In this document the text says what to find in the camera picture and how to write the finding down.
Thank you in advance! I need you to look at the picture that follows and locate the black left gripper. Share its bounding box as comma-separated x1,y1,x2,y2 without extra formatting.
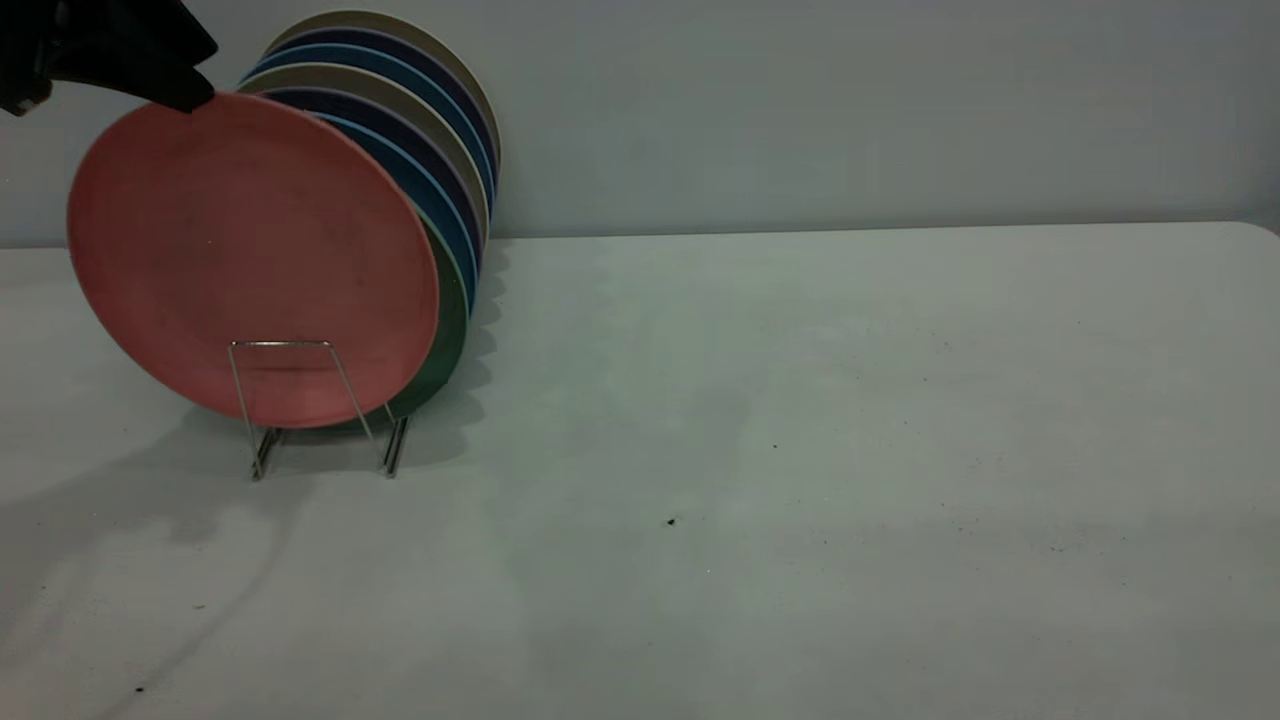
0,0,220,117

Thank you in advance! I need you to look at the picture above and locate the pink round plate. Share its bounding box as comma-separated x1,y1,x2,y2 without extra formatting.
67,92,442,430

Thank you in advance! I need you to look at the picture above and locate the beige round plate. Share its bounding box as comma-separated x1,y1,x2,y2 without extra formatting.
267,11,503,171
237,64,491,246

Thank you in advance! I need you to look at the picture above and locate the blue round plate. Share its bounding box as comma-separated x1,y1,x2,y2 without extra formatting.
245,44,497,211
315,112,480,313

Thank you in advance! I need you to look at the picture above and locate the dark purple round plate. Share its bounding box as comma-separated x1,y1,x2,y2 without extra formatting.
267,28,500,176
260,88,486,273

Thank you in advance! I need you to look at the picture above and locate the green round plate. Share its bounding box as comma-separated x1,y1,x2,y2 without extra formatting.
385,205,471,421

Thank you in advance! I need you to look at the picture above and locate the metal wire plate rack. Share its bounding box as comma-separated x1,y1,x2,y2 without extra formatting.
227,340,412,482

